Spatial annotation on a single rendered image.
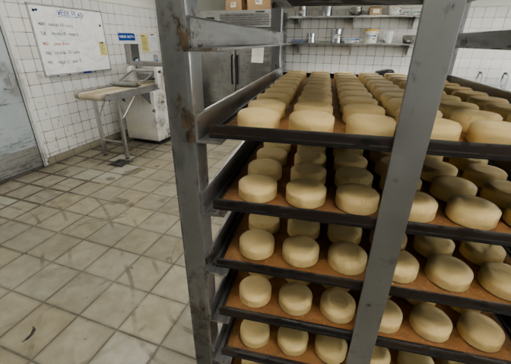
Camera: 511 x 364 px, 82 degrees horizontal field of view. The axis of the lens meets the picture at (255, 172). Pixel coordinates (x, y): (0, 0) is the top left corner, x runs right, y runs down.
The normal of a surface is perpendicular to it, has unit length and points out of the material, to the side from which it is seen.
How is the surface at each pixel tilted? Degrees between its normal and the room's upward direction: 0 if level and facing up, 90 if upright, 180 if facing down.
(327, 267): 0
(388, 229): 90
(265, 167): 0
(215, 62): 90
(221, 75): 90
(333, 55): 90
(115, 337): 0
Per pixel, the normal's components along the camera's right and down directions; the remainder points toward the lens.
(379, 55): -0.32, 0.39
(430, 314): 0.01, -0.91
